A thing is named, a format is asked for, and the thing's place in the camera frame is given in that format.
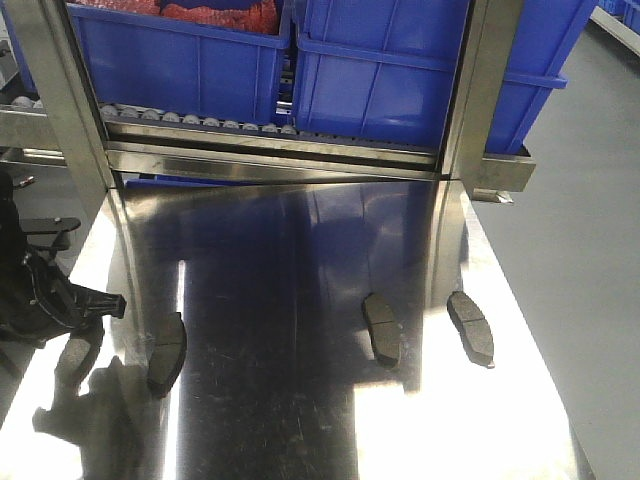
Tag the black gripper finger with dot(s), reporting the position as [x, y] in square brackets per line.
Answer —
[102, 304]

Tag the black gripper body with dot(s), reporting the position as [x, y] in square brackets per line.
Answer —
[38, 303]

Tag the brake pad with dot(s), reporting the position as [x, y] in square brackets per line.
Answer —
[76, 361]
[168, 355]
[383, 329]
[473, 328]

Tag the left blue plastic bin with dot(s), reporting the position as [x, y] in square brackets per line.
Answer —
[180, 66]

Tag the blue plastic bin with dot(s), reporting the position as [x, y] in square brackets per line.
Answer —
[384, 70]
[180, 66]

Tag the red mesh bag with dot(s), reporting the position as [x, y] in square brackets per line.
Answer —
[259, 17]

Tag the right blue plastic bin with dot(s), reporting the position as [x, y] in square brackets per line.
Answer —
[384, 70]

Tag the stainless steel rack frame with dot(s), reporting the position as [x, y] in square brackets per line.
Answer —
[97, 152]

